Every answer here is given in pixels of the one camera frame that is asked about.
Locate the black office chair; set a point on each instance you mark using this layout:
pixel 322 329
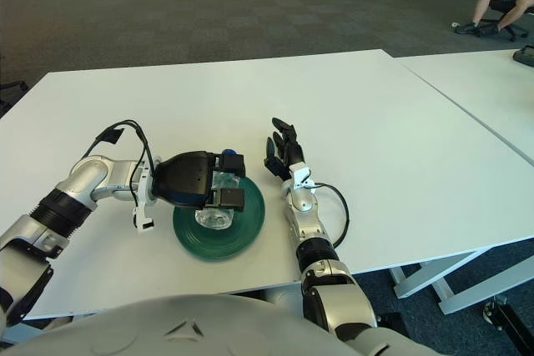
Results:
pixel 12 86

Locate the black wheeled stand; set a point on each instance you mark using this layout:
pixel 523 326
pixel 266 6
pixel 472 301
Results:
pixel 507 320

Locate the grey robot torso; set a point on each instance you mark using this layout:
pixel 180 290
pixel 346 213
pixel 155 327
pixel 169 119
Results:
pixel 208 327

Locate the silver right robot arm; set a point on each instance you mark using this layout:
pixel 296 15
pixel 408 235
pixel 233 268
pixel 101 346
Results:
pixel 340 293

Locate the green ceramic plate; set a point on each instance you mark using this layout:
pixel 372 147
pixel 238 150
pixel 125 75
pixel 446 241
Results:
pixel 246 222

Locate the clear glass cup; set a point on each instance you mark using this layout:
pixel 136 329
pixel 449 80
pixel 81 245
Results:
pixel 213 218

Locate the white metal table frame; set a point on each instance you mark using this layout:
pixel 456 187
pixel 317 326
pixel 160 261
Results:
pixel 459 294

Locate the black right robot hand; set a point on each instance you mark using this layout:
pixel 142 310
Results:
pixel 287 153

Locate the black device on table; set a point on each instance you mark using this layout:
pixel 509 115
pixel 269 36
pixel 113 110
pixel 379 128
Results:
pixel 524 56

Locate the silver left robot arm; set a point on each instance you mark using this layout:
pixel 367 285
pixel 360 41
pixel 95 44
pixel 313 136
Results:
pixel 54 206

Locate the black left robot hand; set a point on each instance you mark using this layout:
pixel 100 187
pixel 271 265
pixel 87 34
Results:
pixel 183 179

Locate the black chair under person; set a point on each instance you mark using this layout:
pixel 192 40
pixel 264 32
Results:
pixel 502 6

